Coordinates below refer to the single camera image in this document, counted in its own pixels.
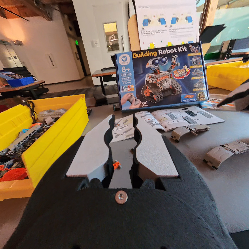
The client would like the grey hinged panel with axle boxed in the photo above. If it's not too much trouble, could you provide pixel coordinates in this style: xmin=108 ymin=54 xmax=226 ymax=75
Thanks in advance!
xmin=171 ymin=124 xmax=211 ymax=143

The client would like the colour cover booklet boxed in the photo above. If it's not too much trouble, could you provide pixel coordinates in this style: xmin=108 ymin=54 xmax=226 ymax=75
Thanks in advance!
xmin=200 ymin=94 xmax=237 ymax=110

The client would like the white door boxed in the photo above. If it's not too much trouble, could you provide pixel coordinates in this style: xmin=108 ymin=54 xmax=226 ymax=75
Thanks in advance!
xmin=93 ymin=5 xmax=130 ymax=86

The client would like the cardboard stand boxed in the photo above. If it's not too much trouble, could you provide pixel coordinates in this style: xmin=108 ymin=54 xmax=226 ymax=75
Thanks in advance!
xmin=127 ymin=14 xmax=141 ymax=52

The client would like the blue bin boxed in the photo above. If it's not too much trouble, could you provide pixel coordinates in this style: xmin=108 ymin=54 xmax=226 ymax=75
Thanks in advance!
xmin=7 ymin=76 xmax=35 ymax=87

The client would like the orange toothed wheel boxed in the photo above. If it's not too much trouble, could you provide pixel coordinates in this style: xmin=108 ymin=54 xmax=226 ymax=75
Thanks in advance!
xmin=0 ymin=167 xmax=28 ymax=182

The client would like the yellow storage bin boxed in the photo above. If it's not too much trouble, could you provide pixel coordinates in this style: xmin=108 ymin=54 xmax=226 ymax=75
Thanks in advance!
xmin=206 ymin=61 xmax=249 ymax=92

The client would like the grey desk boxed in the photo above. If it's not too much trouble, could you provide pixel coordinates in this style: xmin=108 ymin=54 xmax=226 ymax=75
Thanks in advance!
xmin=0 ymin=91 xmax=249 ymax=249

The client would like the printed paper sheet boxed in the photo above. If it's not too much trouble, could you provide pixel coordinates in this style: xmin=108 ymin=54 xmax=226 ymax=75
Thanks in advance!
xmin=134 ymin=0 xmax=200 ymax=51

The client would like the pile of building parts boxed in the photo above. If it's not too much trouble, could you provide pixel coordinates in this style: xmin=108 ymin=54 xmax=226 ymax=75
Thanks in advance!
xmin=0 ymin=108 xmax=67 ymax=182

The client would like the blue printed box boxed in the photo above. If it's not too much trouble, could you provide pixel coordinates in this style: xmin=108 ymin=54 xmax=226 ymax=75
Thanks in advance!
xmin=0 ymin=71 xmax=26 ymax=80

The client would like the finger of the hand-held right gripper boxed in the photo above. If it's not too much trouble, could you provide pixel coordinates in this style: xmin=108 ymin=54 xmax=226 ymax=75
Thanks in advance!
xmin=216 ymin=79 xmax=249 ymax=111

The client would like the open instruction booklet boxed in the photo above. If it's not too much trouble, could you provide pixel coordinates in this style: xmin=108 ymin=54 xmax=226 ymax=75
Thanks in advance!
xmin=110 ymin=106 xmax=226 ymax=143

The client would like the wooden table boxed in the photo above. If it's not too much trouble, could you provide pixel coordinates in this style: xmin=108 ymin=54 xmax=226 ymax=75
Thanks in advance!
xmin=0 ymin=80 xmax=45 ymax=99

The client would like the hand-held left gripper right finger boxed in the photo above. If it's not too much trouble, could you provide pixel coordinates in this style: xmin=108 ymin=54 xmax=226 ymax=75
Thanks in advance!
xmin=129 ymin=113 xmax=179 ymax=189

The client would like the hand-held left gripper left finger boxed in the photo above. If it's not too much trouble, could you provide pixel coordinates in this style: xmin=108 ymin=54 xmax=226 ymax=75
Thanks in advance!
xmin=66 ymin=114 xmax=115 ymax=188

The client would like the black angled panel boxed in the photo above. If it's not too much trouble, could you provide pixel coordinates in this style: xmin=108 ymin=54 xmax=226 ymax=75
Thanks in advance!
xmin=199 ymin=24 xmax=227 ymax=45

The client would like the yellow parts bin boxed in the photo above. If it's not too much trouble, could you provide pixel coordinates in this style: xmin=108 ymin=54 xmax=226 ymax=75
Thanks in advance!
xmin=0 ymin=94 xmax=89 ymax=202

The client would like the black cable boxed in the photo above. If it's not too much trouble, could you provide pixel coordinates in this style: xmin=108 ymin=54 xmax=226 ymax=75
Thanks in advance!
xmin=23 ymin=100 xmax=38 ymax=121

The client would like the small grey table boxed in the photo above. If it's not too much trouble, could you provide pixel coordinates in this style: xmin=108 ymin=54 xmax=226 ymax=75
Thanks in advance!
xmin=91 ymin=67 xmax=117 ymax=96

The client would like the black office chair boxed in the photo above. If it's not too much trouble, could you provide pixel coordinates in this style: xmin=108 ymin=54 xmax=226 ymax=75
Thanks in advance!
xmin=19 ymin=86 xmax=49 ymax=99

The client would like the blue robot kit box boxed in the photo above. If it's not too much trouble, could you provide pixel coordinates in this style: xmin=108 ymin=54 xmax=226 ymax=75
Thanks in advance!
xmin=115 ymin=42 xmax=209 ymax=113

